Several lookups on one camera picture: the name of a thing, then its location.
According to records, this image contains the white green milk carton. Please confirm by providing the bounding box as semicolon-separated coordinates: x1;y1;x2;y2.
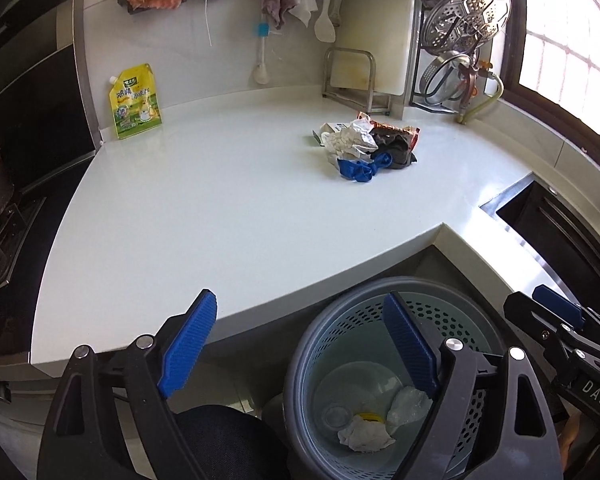
312;122;347;146

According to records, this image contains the clear plastic cup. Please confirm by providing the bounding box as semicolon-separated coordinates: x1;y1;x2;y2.
321;403;353;431

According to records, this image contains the black sock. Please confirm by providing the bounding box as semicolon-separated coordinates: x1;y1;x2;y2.
372;140;417;169

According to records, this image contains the black kitchen sink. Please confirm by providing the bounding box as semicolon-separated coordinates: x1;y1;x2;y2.
481;174;600;314

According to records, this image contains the grey perforated trash bin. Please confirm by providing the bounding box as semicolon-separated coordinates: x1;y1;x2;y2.
283;276;504;479

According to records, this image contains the yellow green refill pouch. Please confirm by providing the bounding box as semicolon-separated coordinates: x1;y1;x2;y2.
108;63;162;140

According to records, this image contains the metal cutting board rack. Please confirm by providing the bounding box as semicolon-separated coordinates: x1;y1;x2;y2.
321;47;392;116

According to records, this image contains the glass pot lid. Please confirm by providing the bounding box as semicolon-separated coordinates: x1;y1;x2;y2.
419;51;472;105

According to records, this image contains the white bottle brush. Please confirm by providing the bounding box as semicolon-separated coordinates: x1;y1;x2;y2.
252;21;270;86

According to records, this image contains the white cutting board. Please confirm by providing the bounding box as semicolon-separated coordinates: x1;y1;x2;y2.
336;0;415;96

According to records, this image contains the steel steamer plate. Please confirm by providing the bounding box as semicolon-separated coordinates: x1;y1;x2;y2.
420;0;512;55

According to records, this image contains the white rice paddle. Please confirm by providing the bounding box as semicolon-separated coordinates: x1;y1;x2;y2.
314;0;336;44

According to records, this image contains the mauve hanging cloth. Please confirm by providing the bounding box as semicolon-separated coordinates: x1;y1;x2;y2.
261;0;297;29

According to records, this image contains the white hanging cloth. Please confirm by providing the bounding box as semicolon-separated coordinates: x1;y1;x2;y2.
288;0;318;27

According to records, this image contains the yellow gas hose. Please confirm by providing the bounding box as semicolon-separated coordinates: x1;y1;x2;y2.
454;58;505;125

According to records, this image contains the window frame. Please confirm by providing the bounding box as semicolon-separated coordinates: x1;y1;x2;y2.
502;0;600;165

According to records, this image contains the black wire dish rack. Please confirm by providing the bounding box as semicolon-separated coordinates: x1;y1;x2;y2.
406;0;491;114

